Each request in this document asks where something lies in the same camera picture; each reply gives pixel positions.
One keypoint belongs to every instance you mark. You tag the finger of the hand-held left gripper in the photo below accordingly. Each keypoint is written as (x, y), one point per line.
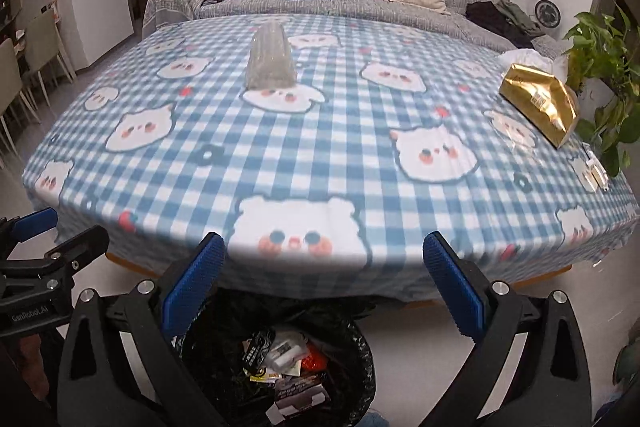
(35, 222)
(75, 252)

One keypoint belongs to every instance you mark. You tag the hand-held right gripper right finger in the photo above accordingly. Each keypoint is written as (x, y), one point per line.
(452, 287)

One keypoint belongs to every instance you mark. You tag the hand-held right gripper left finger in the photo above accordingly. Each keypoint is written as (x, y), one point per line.
(195, 287)

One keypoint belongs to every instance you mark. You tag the trash bin with black bag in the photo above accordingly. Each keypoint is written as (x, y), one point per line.
(220, 357)

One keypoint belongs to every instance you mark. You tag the black printed card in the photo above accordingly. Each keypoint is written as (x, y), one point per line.
(257, 352)

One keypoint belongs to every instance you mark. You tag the red plastic bag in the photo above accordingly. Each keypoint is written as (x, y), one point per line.
(314, 361)

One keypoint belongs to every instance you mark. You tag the dark brown cookie box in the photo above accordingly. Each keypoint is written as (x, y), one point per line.
(300, 394)

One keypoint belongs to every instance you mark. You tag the person's left hand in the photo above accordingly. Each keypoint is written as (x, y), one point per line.
(35, 372)

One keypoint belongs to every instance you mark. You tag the beige dining chair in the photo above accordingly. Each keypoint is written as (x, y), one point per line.
(47, 42)
(12, 77)

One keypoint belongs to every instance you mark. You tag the blue slipper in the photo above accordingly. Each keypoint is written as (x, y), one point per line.
(375, 421)

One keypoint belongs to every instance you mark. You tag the small green plant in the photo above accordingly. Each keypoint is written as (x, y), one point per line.
(629, 359)

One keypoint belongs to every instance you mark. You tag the blue checkered tablecloth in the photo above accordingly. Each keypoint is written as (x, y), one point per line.
(325, 142)

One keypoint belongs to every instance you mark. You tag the gold tissue pack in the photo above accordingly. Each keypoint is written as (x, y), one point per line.
(540, 102)

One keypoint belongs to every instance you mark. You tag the white flowerpot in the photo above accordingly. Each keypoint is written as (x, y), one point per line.
(597, 99)

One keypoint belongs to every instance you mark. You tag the black garment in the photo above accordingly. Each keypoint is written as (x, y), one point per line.
(485, 19)

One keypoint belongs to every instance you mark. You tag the olive grey garment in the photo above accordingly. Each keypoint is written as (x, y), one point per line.
(515, 14)

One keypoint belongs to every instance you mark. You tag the green potted plant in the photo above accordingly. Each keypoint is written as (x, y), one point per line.
(605, 52)

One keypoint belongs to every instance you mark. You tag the small round fan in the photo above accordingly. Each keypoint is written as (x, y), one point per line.
(546, 13)

